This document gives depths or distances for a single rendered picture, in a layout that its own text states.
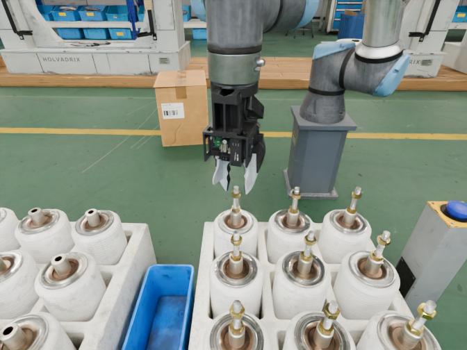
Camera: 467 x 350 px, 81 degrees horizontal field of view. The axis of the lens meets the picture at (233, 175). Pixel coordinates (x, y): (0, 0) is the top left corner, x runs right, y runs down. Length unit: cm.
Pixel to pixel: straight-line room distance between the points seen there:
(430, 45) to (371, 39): 198
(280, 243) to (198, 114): 92
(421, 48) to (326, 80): 190
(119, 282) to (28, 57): 249
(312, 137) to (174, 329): 68
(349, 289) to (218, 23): 46
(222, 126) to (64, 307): 40
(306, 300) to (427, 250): 28
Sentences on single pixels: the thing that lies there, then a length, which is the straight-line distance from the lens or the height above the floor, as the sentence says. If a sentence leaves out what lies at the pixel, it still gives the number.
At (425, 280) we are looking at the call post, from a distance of 72.
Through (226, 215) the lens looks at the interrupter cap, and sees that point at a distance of 60.
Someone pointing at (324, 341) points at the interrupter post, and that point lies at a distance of 44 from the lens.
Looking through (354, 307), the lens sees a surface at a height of 20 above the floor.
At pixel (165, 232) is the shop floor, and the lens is 94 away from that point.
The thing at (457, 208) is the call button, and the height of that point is 33.
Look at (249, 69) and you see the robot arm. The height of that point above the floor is 57.
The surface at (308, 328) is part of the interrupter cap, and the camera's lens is 46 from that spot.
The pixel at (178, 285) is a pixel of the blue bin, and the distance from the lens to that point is 74.
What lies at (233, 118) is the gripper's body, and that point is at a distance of 42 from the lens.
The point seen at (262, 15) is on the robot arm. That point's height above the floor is 63.
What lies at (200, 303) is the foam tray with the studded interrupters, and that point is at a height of 18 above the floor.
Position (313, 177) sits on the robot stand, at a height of 9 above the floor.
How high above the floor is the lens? 65
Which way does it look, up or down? 34 degrees down
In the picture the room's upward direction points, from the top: straight up
